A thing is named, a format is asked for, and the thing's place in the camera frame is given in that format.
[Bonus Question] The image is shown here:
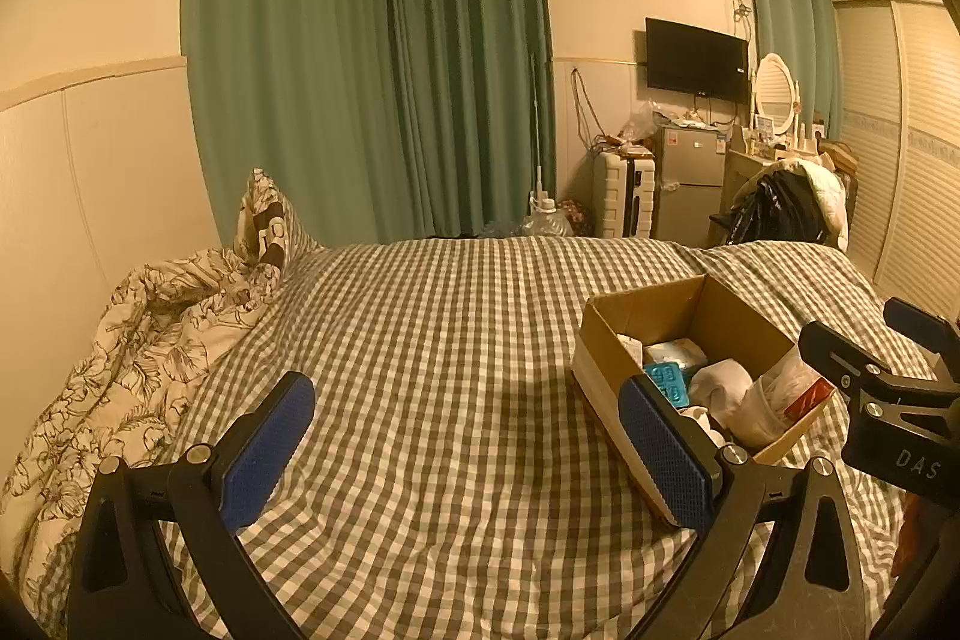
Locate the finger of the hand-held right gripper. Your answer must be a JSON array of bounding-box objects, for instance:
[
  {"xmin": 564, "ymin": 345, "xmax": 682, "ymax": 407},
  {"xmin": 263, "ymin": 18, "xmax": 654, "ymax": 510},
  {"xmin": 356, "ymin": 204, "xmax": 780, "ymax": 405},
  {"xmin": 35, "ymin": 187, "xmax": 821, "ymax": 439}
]
[
  {"xmin": 883, "ymin": 297, "xmax": 960, "ymax": 360},
  {"xmin": 799, "ymin": 321, "xmax": 960, "ymax": 401}
]

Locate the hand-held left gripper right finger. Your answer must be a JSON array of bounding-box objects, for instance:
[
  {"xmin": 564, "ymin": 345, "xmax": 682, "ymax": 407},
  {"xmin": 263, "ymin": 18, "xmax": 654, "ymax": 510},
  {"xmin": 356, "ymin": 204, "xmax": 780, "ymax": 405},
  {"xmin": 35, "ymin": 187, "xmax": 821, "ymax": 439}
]
[{"xmin": 619, "ymin": 376, "xmax": 875, "ymax": 640}]

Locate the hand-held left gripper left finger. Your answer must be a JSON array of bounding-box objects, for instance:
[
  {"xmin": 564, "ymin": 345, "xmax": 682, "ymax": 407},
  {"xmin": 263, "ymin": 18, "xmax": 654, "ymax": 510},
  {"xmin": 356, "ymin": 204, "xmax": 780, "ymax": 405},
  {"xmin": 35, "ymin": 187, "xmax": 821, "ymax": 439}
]
[{"xmin": 66, "ymin": 371, "xmax": 316, "ymax": 640}]

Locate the clear red-label floss packet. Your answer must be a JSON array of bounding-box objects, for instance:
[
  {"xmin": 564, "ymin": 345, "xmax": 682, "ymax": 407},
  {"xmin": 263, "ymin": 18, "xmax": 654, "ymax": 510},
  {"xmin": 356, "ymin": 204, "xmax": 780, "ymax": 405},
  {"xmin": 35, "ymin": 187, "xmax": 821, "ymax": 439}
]
[{"xmin": 784, "ymin": 377, "xmax": 835, "ymax": 423}]

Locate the blue blister pack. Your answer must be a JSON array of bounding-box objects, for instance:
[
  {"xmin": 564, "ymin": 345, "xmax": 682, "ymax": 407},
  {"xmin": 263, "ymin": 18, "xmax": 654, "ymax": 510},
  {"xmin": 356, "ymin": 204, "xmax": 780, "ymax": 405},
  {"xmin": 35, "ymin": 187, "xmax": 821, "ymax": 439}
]
[{"xmin": 643, "ymin": 362, "xmax": 695, "ymax": 410}]

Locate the white cloth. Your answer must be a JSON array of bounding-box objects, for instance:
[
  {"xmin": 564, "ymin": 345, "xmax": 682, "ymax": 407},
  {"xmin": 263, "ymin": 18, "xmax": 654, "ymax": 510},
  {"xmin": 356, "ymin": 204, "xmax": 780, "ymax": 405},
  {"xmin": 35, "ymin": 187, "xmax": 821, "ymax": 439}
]
[{"xmin": 686, "ymin": 359, "xmax": 755, "ymax": 431}]

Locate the clear plastic bag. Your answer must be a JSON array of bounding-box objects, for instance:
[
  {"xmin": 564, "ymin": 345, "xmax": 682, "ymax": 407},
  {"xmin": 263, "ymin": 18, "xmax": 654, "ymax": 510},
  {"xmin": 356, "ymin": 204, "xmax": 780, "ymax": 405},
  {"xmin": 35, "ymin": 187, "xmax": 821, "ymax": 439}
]
[{"xmin": 739, "ymin": 344, "xmax": 818, "ymax": 450}]

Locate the white tissue packet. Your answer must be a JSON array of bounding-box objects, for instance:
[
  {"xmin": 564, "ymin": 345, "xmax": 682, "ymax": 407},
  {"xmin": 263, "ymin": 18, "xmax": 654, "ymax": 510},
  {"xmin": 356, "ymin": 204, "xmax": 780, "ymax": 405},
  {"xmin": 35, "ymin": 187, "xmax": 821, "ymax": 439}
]
[{"xmin": 641, "ymin": 338, "xmax": 710, "ymax": 371}]

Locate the brown cardboard box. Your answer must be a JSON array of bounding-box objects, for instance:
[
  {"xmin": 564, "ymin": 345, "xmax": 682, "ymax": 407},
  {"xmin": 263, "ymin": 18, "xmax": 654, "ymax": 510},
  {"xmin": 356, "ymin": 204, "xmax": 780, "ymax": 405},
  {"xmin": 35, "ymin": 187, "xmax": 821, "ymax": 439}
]
[{"xmin": 571, "ymin": 274, "xmax": 837, "ymax": 525}]

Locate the floral duvet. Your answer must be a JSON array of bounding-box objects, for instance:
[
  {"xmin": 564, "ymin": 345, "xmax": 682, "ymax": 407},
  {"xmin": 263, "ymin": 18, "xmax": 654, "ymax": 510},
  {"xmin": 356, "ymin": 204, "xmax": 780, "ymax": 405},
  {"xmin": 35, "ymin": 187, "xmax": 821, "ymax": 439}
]
[{"xmin": 0, "ymin": 246, "xmax": 286, "ymax": 618}]

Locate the white louvered wardrobe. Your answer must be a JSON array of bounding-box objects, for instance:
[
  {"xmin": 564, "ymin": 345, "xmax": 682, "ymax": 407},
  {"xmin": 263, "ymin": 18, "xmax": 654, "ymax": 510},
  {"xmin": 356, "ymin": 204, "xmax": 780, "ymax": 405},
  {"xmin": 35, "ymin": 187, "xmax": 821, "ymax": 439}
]
[{"xmin": 832, "ymin": 0, "xmax": 960, "ymax": 304}]

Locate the cream dressing table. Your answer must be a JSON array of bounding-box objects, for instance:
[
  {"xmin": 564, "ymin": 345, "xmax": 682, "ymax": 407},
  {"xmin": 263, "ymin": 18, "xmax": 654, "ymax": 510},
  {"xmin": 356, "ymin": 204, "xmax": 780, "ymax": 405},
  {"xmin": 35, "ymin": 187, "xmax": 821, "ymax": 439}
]
[{"xmin": 724, "ymin": 126, "xmax": 833, "ymax": 191}]

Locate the checkered blanket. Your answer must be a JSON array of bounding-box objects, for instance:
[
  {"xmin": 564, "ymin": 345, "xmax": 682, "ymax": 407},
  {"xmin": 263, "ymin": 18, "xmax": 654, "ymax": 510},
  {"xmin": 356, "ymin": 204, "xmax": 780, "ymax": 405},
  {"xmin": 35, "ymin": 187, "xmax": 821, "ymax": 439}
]
[{"xmin": 30, "ymin": 233, "xmax": 938, "ymax": 640}]

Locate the patterned pillow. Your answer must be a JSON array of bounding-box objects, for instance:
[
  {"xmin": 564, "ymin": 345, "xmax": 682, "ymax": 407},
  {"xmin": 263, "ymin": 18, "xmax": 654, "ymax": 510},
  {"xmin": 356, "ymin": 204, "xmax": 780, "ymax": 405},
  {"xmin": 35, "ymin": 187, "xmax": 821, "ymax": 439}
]
[{"xmin": 232, "ymin": 167, "xmax": 323, "ymax": 270}]

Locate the silver fridge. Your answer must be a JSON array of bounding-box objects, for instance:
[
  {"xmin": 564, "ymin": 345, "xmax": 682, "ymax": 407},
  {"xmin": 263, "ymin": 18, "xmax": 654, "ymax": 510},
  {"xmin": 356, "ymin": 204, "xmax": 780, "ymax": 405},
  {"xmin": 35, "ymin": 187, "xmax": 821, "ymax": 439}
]
[{"xmin": 652, "ymin": 124, "xmax": 727, "ymax": 244}]

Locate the white suitcase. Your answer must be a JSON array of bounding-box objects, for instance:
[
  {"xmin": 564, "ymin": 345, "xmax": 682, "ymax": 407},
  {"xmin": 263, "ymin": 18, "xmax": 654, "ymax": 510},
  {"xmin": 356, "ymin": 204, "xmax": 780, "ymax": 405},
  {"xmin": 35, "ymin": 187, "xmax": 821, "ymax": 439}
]
[{"xmin": 592, "ymin": 151, "xmax": 657, "ymax": 240}]

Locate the clear water jug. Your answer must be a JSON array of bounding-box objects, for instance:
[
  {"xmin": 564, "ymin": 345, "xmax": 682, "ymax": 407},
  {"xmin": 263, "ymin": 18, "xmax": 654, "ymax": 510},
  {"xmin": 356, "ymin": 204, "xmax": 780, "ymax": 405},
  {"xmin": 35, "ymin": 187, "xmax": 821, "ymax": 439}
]
[{"xmin": 521, "ymin": 197, "xmax": 575, "ymax": 238}]

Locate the oval white mirror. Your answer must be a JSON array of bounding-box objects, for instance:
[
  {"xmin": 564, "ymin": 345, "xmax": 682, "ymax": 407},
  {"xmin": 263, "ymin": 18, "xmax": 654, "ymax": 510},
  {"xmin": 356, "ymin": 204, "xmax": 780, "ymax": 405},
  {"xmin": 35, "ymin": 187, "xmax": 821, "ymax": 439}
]
[{"xmin": 754, "ymin": 53, "xmax": 800, "ymax": 139}]

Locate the crumpled plastic bag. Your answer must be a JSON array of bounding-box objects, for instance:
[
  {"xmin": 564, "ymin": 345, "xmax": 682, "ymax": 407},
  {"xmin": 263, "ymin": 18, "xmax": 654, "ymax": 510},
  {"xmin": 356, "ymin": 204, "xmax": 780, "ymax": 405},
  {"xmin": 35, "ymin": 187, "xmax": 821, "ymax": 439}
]
[{"xmin": 621, "ymin": 101, "xmax": 661, "ymax": 142}]

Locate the white mop pole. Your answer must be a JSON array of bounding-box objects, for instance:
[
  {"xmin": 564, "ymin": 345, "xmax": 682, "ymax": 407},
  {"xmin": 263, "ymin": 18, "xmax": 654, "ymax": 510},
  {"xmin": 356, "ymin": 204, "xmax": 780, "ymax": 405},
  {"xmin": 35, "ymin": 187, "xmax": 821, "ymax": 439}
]
[{"xmin": 529, "ymin": 53, "xmax": 545, "ymax": 202}]

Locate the wide green curtain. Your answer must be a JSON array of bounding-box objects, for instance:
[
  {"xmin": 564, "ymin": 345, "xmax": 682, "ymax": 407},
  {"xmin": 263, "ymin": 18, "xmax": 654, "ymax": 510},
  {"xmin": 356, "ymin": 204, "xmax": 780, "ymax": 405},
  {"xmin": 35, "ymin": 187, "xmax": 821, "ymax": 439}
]
[{"xmin": 180, "ymin": 0, "xmax": 557, "ymax": 244}]

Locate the black wall television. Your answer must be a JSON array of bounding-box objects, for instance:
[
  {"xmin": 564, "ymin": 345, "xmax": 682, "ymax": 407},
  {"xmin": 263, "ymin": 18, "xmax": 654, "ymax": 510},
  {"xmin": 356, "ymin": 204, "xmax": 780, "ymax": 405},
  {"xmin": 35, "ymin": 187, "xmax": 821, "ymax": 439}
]
[{"xmin": 645, "ymin": 17, "xmax": 751, "ymax": 95}]

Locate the hanging wall cable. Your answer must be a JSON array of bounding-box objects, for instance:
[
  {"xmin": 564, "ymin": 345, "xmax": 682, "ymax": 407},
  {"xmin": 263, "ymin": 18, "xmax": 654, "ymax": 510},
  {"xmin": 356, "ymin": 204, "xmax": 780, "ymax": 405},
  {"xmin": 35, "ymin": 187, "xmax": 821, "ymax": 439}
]
[{"xmin": 571, "ymin": 68, "xmax": 601, "ymax": 150}]

